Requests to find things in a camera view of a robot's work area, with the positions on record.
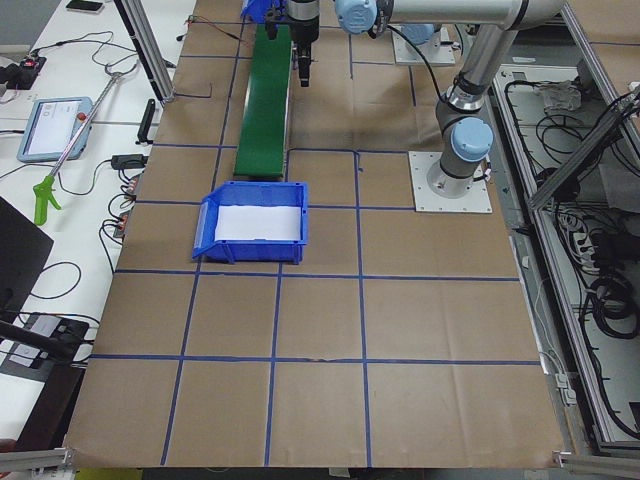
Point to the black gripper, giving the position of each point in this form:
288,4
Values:
305,25

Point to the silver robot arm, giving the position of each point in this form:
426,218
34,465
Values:
499,20
467,139

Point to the blue plastic bin right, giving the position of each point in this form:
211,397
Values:
256,10

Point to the blue plastic bin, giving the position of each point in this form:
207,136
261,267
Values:
256,10
245,193

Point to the green conveyor belt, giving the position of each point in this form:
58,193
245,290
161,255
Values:
262,143

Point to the white foam pad left bin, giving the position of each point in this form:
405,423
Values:
248,223

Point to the blue plastic bin left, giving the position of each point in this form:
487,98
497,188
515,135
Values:
245,193

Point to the black power adapter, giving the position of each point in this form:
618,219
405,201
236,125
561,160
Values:
128,161

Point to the blue teach pendant tablet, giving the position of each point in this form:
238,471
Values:
50,127

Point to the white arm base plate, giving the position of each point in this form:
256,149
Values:
431,39
436,192

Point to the aluminium frame post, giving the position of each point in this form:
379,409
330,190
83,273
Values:
138,27

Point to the green handled reacher grabber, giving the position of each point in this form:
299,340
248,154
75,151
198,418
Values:
44,190

